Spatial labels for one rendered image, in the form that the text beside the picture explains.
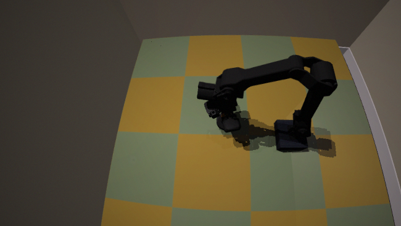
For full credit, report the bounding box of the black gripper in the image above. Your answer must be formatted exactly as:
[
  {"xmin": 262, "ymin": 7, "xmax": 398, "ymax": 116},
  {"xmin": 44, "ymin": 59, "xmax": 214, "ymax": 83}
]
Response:
[{"xmin": 220, "ymin": 101, "xmax": 241, "ymax": 133}]

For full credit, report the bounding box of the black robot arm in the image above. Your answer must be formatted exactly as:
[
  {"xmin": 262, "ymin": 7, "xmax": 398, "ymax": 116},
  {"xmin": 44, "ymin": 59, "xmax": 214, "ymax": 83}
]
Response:
[{"xmin": 197, "ymin": 55, "xmax": 337, "ymax": 140}]

